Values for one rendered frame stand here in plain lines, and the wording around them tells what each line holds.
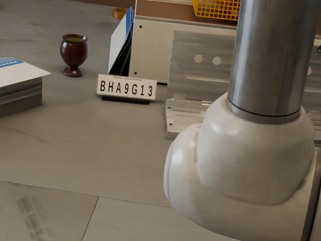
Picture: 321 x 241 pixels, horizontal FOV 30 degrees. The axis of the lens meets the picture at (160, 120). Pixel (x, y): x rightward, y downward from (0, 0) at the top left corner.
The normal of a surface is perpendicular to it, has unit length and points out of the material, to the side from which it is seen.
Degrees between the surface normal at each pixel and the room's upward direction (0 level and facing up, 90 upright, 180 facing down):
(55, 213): 0
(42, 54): 0
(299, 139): 58
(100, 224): 0
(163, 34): 90
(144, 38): 90
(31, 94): 90
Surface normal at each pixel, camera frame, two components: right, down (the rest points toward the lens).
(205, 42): 0.04, 0.22
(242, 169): -0.33, 0.37
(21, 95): 0.78, 0.33
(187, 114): 0.12, -0.91
